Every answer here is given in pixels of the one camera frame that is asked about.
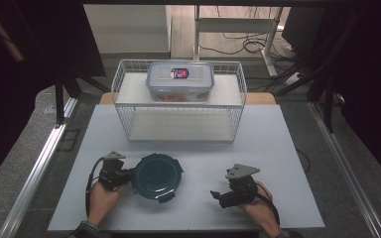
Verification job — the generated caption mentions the person's left hand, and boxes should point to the person's left hand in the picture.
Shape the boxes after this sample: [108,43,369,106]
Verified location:
[87,179,131,228]

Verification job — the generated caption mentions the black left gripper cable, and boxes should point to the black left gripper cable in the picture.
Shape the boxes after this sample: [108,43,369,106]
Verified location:
[84,157,106,218]

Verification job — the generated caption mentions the aluminium rail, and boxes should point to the aluminium rail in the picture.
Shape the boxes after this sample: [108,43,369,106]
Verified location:
[0,96,79,238]
[308,100,381,238]

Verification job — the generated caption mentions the bundle of black floor cables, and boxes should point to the bundle of black floor cables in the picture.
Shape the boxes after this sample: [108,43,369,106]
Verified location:
[198,5,316,93]

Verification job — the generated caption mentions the dark curtain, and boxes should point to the dark curtain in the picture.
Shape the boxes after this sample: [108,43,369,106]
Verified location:
[321,0,381,191]
[0,0,107,193]

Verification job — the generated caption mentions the white wire shelf rack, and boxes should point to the white wire shelf rack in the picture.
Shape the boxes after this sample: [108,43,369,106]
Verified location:
[111,59,248,144]

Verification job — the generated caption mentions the white cabinet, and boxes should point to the white cabinet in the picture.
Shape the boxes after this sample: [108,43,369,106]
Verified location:
[83,4,173,56]

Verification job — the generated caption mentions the rectangular clear lidded food container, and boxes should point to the rectangular clear lidded food container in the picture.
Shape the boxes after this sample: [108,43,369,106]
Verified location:
[145,60,216,103]

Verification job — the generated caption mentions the black cable beside table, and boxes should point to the black cable beside table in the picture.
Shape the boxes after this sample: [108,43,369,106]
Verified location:
[295,148,313,175]

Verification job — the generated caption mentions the person's right hand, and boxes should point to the person's right hand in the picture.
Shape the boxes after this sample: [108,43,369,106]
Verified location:
[237,180,280,230]

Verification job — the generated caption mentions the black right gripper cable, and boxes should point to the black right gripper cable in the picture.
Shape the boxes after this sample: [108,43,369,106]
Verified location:
[255,190,281,226]

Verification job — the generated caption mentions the white desk frame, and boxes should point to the white desk frame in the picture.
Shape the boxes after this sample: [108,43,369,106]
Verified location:
[192,4,284,77]

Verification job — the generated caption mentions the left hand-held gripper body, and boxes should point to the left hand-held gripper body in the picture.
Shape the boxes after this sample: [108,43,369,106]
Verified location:
[97,151,129,192]

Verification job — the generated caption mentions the wooden table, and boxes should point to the wooden table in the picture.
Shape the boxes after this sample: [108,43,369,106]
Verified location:
[98,91,277,106]

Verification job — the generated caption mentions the dark monitor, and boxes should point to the dark monitor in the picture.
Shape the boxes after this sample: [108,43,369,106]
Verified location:
[282,6,325,56]

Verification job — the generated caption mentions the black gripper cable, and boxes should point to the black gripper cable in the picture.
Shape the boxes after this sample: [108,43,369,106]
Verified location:
[255,190,281,226]
[84,157,106,218]

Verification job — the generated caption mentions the round dark teal lid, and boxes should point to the round dark teal lid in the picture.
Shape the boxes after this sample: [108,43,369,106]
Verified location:
[131,152,186,204]

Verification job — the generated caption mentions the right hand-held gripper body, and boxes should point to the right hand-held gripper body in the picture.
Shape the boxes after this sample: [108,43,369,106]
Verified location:
[217,164,261,209]

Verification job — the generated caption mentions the black metal stand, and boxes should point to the black metal stand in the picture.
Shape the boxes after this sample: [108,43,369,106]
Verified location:
[54,67,111,129]
[273,9,365,134]

